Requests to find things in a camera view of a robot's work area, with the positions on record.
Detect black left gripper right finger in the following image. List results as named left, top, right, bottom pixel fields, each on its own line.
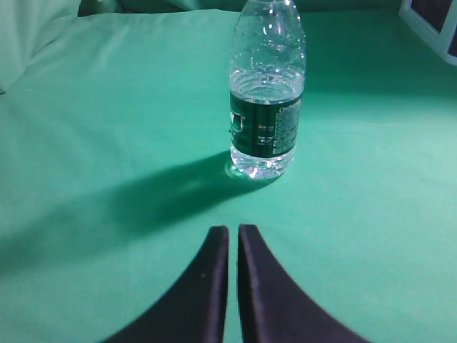
left=238, top=224, right=366, bottom=342

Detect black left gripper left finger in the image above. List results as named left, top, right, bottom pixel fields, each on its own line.
left=106, top=226, right=229, bottom=342

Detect clear plastic water bottle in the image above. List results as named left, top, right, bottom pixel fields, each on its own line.
left=229, top=1, right=306, bottom=179

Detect green table cloth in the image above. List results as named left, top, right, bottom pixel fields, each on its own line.
left=1, top=10, right=456, bottom=342

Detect green backdrop cloth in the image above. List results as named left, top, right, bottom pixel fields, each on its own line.
left=1, top=1, right=245, bottom=94

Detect white drawer cabinet frame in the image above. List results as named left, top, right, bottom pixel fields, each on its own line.
left=398, top=0, right=456, bottom=66

